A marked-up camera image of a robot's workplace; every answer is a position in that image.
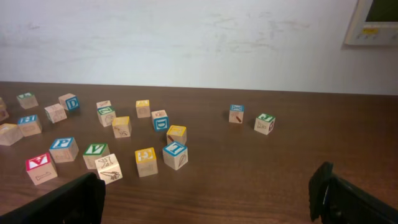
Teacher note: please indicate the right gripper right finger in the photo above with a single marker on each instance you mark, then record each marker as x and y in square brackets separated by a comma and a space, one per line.
[335, 200]

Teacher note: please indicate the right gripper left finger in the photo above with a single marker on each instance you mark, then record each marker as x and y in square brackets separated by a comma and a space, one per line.
[79, 201]

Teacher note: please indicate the white picture block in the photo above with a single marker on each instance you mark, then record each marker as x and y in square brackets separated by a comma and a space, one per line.
[108, 168]

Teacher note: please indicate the green V block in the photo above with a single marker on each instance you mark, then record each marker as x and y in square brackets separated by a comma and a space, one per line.
[93, 152]

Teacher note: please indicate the red V block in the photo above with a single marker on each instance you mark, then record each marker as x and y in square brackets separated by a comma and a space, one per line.
[41, 168]

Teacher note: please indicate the blue P block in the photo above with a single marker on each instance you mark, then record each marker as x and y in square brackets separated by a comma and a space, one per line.
[64, 150]

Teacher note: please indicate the yellow E block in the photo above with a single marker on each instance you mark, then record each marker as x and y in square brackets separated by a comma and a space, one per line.
[146, 162]

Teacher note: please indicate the green Z block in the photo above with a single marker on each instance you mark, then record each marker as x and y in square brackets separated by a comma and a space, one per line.
[106, 115]

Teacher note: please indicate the wood block green side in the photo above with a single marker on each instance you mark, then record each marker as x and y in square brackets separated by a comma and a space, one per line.
[55, 113]

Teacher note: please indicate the blue H block centre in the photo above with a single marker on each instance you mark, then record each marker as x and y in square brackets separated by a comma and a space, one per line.
[29, 125]

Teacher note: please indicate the yellow block centre left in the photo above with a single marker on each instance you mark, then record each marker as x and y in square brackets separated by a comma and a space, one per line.
[10, 133]

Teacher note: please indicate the wood block blue D side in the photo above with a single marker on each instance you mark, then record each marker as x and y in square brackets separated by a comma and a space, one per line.
[69, 102]

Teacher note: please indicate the plain wood block top centre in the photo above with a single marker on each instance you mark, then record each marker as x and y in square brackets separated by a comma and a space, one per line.
[103, 104]

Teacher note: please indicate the green J block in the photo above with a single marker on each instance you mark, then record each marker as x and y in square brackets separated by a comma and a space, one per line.
[264, 123]

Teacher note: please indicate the blue I block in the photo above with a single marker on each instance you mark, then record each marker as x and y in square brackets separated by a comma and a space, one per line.
[175, 155]

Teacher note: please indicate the yellow block top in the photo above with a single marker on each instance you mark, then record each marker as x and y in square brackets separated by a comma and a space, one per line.
[143, 108]

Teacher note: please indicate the wood block blue D front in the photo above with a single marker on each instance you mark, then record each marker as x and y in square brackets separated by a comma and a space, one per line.
[160, 120]

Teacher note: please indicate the green L block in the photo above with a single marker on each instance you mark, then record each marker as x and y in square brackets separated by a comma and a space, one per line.
[27, 100]

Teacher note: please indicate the yellow block right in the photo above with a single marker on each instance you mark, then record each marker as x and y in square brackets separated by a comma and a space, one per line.
[177, 133]

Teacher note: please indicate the yellow G block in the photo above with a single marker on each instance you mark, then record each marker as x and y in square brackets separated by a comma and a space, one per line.
[3, 114]

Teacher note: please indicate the blue X block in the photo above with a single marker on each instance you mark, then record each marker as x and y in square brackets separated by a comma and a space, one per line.
[236, 113]

